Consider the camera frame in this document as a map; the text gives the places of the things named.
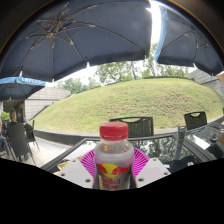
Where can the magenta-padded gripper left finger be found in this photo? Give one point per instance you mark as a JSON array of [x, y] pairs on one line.
[[77, 172]]

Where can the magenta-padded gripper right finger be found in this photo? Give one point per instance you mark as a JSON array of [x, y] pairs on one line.
[[151, 170]]

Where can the clear red-capped drink bottle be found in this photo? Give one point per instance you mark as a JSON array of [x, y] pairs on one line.
[[114, 160]]

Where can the grey parasol pole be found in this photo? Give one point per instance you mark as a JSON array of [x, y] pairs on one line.
[[180, 140]]

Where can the black mesh patio chair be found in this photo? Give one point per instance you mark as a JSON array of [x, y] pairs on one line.
[[31, 133], [140, 126], [195, 120]]

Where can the dark wicker chair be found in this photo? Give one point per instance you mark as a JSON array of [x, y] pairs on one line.
[[18, 141]]

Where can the person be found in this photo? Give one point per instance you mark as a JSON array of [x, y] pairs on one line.
[[13, 116]]

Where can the blue parasol with white print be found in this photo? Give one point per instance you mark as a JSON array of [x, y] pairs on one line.
[[18, 87]]

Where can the large dark blue parasol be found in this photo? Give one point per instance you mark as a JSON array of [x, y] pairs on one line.
[[93, 43]]

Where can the dark blue parasol, light edge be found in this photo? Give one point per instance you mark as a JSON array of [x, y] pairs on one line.
[[190, 43]]

